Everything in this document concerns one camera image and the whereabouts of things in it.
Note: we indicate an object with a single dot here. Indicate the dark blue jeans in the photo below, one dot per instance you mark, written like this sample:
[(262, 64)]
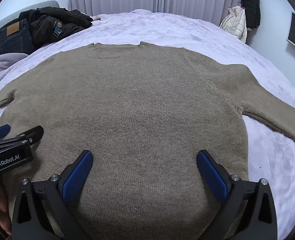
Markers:
[(12, 37)]

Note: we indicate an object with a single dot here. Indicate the grey quilted headboard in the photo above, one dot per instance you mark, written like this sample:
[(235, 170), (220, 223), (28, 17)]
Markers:
[(25, 8)]

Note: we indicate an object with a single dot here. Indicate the lilac crumpled cloth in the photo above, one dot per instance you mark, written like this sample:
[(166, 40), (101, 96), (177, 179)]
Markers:
[(5, 63)]

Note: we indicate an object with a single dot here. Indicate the white puffer jacket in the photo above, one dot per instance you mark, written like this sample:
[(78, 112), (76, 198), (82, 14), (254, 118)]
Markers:
[(236, 23)]

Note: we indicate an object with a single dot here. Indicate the black hanging coat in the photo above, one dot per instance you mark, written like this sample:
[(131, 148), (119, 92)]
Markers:
[(251, 2)]

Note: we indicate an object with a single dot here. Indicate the pile of dark clothes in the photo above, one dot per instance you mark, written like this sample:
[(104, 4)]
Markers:
[(50, 22)]

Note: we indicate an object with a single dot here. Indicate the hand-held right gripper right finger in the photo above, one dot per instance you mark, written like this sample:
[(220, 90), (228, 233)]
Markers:
[(212, 177)]

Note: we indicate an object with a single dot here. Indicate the person's left hand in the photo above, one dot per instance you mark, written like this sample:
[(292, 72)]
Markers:
[(4, 210)]

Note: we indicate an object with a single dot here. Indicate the lavender fleece blanket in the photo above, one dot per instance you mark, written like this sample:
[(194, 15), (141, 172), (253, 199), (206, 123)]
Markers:
[(162, 27)]

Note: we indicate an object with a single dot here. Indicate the tan knit sweater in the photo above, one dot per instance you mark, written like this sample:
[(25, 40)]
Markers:
[(147, 105)]

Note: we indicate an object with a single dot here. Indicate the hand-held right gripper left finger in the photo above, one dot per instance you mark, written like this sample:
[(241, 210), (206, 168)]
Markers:
[(77, 177)]

